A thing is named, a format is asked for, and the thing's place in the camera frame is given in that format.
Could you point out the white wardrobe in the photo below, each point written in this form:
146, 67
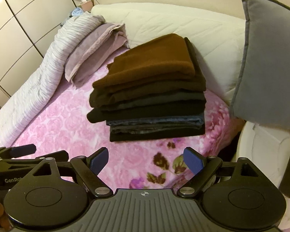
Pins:
27, 28

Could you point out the white quilted cushion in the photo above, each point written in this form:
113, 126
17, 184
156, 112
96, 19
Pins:
268, 148

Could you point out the pink tissue box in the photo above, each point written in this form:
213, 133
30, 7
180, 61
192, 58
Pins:
86, 5

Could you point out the folded lilac sheets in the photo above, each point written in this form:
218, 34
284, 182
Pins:
93, 51

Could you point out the white striped duvet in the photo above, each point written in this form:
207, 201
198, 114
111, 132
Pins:
35, 93

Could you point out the brown knit cardigan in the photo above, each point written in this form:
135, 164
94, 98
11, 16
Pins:
170, 57

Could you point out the stack of dark folded clothes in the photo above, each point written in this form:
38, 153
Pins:
154, 110

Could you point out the grey cushion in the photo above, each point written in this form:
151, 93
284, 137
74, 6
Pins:
262, 94

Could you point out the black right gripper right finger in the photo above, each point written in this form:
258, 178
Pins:
204, 168

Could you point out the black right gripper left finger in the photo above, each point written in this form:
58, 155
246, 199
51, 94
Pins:
75, 177

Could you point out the white pillow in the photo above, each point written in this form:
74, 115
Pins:
217, 38

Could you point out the pink floral bed blanket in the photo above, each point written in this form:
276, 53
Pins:
63, 125

